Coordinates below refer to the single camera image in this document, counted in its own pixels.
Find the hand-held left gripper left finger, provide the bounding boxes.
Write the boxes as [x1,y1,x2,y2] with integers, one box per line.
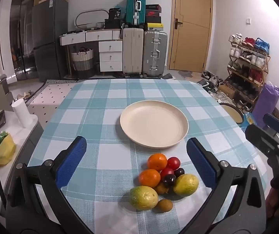
[5,136,92,234]

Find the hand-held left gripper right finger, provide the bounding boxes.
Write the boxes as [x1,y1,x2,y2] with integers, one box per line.
[187,138,268,234]

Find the yellow-green lemon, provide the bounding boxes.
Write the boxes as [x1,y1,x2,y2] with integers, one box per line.
[173,174,200,197]
[129,186,159,210]

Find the red tomato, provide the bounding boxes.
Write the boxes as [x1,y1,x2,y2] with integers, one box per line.
[167,156,180,170]
[160,167,174,179]

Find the orange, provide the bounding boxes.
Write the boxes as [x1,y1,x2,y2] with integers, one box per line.
[139,169,161,187]
[147,153,168,171]

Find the brown kiwi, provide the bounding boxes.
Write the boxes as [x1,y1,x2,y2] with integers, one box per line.
[157,199,173,212]
[155,182,170,195]

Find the cream round plate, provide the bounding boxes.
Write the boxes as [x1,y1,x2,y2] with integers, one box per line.
[119,100,189,149]

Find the purple bag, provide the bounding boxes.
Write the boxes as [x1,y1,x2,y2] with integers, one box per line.
[252,82,279,128]

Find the blue packet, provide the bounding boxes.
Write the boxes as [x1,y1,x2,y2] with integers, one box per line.
[241,112,255,128]

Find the round stool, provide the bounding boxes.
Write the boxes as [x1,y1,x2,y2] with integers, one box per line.
[219,103,244,127]

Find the teal checked tablecloth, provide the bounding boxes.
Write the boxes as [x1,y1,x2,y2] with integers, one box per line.
[2,78,269,234]

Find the white side table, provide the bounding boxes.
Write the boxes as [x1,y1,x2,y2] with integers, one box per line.
[0,111,45,195]

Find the rows of assorted shoes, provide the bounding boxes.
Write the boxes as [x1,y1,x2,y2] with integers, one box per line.
[228,33,270,109]

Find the wooden shoe rack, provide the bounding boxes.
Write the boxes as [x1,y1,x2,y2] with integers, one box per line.
[226,39,271,111]

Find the brown cardboard box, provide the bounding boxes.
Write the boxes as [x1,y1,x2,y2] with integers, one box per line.
[218,84,236,99]

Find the white dotted rug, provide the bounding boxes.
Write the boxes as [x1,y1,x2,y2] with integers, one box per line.
[27,79,86,125]

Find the yellow plastic bag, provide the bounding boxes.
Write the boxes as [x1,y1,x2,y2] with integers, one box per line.
[0,132,17,168]

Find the paper towel roll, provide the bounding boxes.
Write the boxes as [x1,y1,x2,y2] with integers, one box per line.
[11,98,34,129]

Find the pile of scattered shoes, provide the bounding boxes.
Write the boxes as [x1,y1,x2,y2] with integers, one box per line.
[197,70,239,104]

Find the pair of beige slippers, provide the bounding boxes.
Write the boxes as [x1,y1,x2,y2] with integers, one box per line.
[16,90,34,99]

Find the woven laundry basket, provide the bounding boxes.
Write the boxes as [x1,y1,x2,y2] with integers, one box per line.
[71,48,94,72]

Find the white dressing desk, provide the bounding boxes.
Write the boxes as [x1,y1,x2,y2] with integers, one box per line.
[59,29,123,73]

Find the silver suitcase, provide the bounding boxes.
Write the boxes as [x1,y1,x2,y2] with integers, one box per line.
[142,30,168,76]

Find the grey refrigerator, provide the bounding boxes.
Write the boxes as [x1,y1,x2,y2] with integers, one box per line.
[32,0,69,83]

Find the beige suitcase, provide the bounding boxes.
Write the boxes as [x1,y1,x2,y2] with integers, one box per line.
[122,28,144,75]

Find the dark glass cabinet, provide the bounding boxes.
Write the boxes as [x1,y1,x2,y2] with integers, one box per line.
[8,0,36,81]

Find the wooden door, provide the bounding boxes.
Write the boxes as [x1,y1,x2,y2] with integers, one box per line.
[167,0,213,74]

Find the black storage box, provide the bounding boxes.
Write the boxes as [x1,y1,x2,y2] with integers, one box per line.
[104,19,125,29]

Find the yellow black shoe box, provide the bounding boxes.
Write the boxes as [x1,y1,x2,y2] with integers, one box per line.
[147,23,164,32]

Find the oval mirror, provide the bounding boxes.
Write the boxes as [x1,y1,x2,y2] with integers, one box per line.
[74,8,109,29]

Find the black bag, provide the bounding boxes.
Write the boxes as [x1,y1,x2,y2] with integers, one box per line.
[108,8,122,20]

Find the teal suitcase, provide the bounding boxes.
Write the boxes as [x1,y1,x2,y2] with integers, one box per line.
[126,0,147,28]

